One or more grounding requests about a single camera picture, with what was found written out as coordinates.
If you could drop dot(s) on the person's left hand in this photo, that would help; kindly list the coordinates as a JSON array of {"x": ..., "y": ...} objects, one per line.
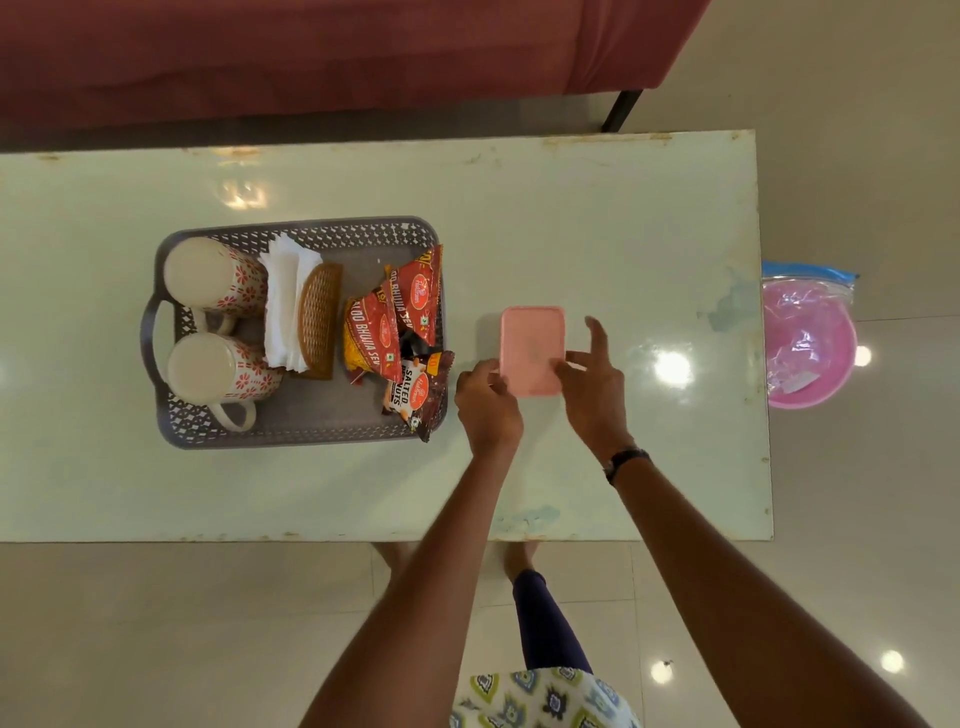
[{"x": 487, "y": 412}]

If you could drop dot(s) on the person's right hand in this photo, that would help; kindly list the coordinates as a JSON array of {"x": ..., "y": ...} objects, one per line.
[{"x": 596, "y": 405}]

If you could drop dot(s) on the brown salted peanuts packet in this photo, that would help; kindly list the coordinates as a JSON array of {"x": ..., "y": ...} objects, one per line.
[{"x": 420, "y": 394}]

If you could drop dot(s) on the yellow red snack packet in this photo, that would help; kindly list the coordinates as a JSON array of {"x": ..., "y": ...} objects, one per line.
[
  {"x": 420, "y": 292},
  {"x": 371, "y": 334}
]

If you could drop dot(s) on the grey plastic basket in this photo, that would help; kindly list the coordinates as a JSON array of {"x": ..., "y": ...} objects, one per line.
[{"x": 322, "y": 412}]

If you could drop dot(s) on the brown wooden napkin holder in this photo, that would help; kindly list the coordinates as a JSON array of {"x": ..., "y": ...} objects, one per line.
[{"x": 321, "y": 319}]

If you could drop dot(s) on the white paper napkins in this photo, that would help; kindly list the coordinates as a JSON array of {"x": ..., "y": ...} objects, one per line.
[{"x": 281, "y": 300}]

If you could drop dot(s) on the clear blue-sealed zip bag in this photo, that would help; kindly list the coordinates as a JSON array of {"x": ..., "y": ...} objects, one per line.
[{"x": 806, "y": 270}]

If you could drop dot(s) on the white floral mug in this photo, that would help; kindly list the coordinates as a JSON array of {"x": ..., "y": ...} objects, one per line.
[
  {"x": 214, "y": 371},
  {"x": 210, "y": 274}
]

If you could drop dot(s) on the person's left forearm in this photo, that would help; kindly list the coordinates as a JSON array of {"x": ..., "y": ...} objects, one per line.
[{"x": 412, "y": 615}]

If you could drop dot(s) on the person's right forearm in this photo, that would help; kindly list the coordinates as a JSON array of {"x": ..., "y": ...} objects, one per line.
[{"x": 735, "y": 600}]

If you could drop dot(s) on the person's right leg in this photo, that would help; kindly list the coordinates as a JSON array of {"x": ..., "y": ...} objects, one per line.
[{"x": 519, "y": 559}]

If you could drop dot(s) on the person's leg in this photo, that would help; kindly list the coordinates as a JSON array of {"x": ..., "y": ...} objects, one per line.
[
  {"x": 394, "y": 556},
  {"x": 519, "y": 559}
]

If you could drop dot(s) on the person's left leg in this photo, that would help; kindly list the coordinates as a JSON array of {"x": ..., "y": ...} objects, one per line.
[{"x": 394, "y": 556}]

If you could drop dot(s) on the white coffee table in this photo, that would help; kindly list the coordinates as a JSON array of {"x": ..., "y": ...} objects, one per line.
[{"x": 562, "y": 225}]

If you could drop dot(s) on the black wristband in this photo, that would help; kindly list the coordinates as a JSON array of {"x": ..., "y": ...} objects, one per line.
[{"x": 626, "y": 459}]

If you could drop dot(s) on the pink round plastic item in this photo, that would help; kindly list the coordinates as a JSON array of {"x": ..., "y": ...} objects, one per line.
[{"x": 832, "y": 352}]

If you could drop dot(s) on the red fabric sofa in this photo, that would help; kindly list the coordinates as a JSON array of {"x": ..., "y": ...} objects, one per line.
[{"x": 300, "y": 60}]

